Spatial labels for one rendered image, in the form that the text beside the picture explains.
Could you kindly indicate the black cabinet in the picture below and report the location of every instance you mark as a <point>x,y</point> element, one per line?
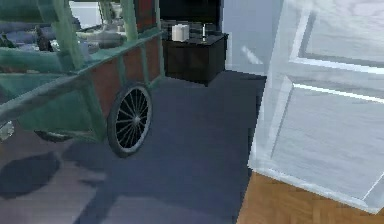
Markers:
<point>195,60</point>

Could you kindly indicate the white candle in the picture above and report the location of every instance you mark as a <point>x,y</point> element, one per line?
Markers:
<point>203,31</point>

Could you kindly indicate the dark bottle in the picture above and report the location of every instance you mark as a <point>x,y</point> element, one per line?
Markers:
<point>43,40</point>

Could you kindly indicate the green and brown wheeled cart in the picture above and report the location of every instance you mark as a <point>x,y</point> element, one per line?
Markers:
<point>110,73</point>

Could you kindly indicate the white panelled room door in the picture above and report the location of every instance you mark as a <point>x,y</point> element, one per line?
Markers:
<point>326,110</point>

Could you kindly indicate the white box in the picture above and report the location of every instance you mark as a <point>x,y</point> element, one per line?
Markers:
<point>180,32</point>

